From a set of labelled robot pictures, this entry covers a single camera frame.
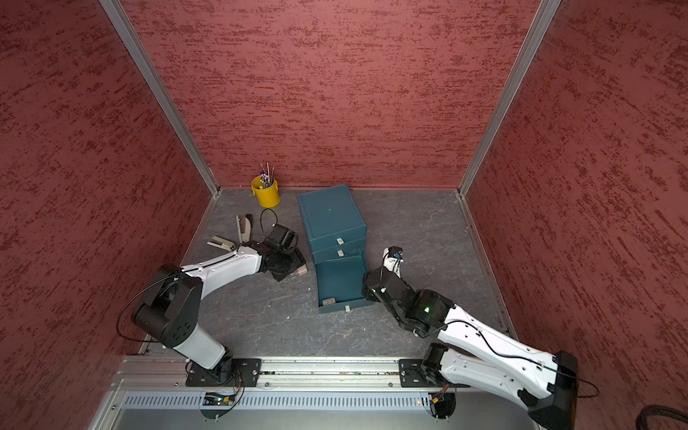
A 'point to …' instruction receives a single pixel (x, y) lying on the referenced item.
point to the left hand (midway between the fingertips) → (298, 269)
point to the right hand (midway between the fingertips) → (370, 283)
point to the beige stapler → (245, 228)
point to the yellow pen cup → (268, 197)
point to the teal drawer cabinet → (338, 238)
